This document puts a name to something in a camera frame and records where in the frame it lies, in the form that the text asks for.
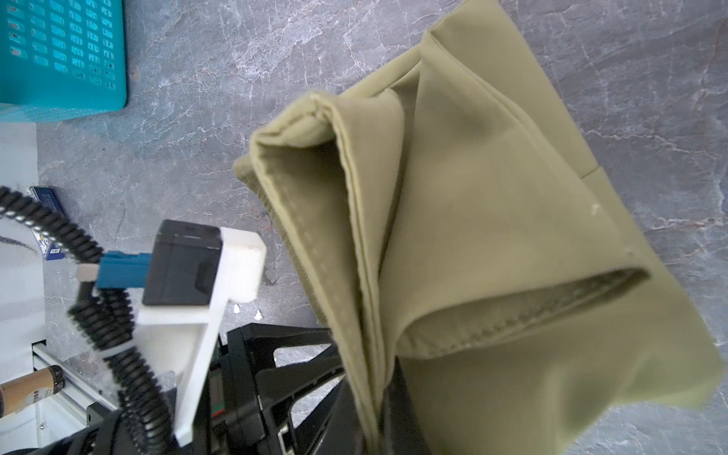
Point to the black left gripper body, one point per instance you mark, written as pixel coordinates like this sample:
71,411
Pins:
271,391

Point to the olive green skirt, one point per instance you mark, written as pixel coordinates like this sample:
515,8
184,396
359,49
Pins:
448,221

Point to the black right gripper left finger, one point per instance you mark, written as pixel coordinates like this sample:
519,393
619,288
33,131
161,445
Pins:
342,434

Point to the teal plastic basket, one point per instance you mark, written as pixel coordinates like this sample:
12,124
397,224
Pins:
61,59

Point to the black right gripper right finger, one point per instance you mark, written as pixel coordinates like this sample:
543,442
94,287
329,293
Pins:
401,431

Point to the aluminium front rail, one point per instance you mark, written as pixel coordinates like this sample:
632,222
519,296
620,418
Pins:
77,405

